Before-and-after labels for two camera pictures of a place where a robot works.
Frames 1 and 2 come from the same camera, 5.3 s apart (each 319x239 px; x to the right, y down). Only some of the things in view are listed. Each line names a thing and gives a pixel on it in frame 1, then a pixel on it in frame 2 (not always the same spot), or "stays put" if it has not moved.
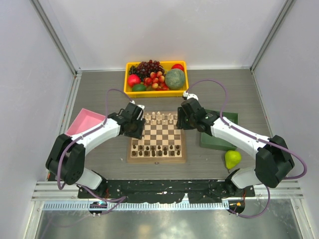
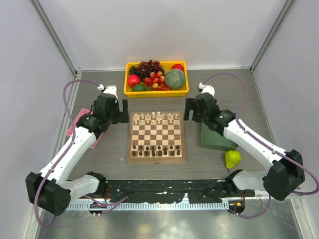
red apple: (133, 79) stays put
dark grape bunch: (144, 69) stays put
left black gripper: (137, 134) → (121, 116)
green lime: (138, 87) stays put
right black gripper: (180, 123) → (191, 104)
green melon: (174, 78) stays put
